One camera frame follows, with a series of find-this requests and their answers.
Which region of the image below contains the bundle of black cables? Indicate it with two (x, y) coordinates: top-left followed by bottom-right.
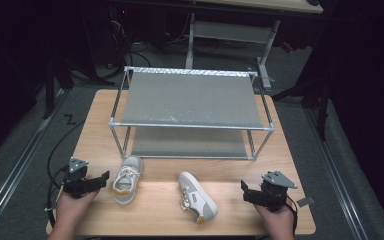
(108, 8), (155, 79)

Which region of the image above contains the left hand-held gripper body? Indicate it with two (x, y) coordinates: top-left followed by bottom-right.
(61, 156), (98, 200)

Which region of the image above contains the desk with grey metal frame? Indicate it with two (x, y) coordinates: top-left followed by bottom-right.
(184, 0), (325, 90)

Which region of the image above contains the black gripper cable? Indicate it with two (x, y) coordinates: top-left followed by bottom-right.
(44, 119), (86, 230)

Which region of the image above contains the metal floor rail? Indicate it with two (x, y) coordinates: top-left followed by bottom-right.
(0, 89), (68, 234)
(304, 108), (369, 240)

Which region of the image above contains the black stand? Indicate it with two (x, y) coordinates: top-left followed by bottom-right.
(41, 58), (76, 120)
(272, 74), (333, 142)

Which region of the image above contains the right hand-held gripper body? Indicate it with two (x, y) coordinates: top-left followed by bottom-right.
(255, 170), (298, 213)

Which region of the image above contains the person's right hand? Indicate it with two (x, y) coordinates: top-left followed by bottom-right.
(253, 199), (296, 235)

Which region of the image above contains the small grey tag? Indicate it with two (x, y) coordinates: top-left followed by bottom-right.
(296, 196), (316, 208)

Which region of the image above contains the grey two-tier shoe rack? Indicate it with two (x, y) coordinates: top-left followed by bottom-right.
(107, 65), (277, 162)

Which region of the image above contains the person's left hand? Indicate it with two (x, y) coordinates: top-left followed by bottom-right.
(55, 189), (100, 232)

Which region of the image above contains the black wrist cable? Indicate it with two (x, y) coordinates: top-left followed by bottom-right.
(285, 198), (299, 232)

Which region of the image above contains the white grey sneaker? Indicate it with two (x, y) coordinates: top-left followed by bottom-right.
(112, 154), (145, 206)
(177, 171), (220, 225)

